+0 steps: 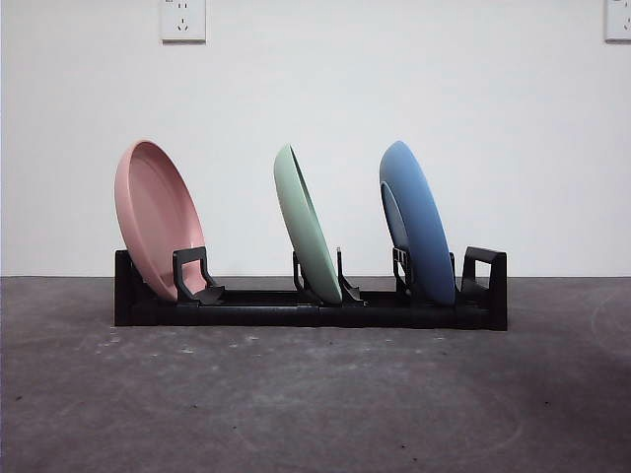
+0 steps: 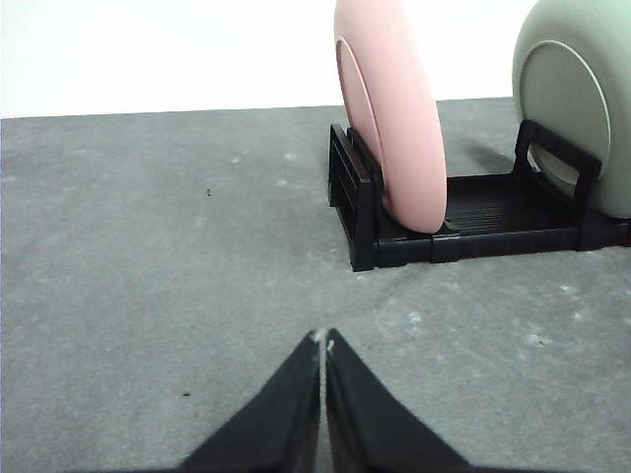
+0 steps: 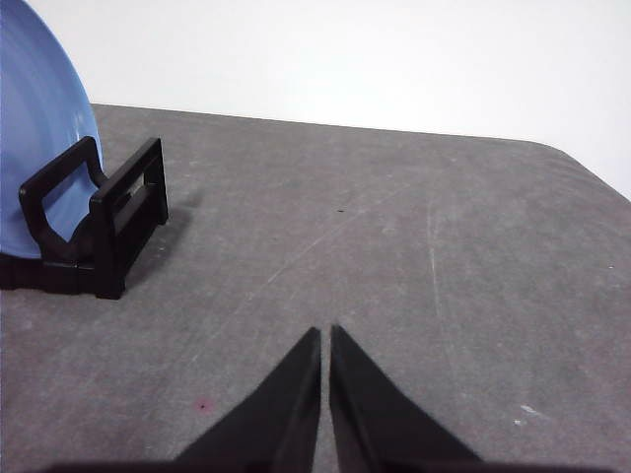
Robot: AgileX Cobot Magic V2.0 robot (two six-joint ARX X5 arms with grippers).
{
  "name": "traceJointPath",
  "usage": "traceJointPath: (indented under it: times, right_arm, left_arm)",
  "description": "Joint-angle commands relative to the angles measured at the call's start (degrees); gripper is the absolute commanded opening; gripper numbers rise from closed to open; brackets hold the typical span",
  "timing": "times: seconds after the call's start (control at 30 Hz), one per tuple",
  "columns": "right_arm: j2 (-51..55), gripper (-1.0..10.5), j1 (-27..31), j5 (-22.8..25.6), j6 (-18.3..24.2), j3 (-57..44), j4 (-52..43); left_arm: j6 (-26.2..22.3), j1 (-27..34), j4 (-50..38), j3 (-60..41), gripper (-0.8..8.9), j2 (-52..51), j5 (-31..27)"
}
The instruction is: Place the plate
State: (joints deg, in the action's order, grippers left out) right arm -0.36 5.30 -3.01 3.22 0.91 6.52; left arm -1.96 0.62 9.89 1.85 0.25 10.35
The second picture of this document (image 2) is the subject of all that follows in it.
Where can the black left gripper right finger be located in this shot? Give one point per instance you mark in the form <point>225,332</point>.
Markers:
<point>370,424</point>

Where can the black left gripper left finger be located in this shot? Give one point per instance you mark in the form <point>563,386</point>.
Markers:
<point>276,424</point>

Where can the pink round plate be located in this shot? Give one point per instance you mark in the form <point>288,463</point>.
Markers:
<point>394,123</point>

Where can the pale green round plate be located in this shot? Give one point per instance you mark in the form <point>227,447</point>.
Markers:
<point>557,98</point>

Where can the black plastic plate rack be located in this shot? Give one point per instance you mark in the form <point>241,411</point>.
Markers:
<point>493,241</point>

